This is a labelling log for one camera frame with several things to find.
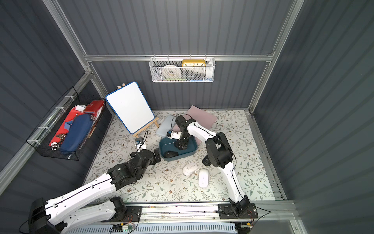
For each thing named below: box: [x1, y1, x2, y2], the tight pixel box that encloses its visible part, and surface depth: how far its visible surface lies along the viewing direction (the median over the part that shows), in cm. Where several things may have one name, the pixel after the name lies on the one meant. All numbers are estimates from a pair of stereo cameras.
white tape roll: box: [161, 64, 182, 79], surface depth 86 cm
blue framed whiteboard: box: [105, 80, 155, 135], surface depth 90 cm
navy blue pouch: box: [59, 113, 93, 155], surface depth 71 cm
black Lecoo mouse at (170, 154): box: [163, 151, 179, 158], surface depth 94 cm
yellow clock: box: [182, 58, 206, 67], surface depth 89 cm
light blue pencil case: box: [156, 114, 176, 137], surface depth 111 cm
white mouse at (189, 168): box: [182, 162, 199, 176], surface depth 89 cm
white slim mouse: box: [198, 168, 209, 188], surface depth 85 cm
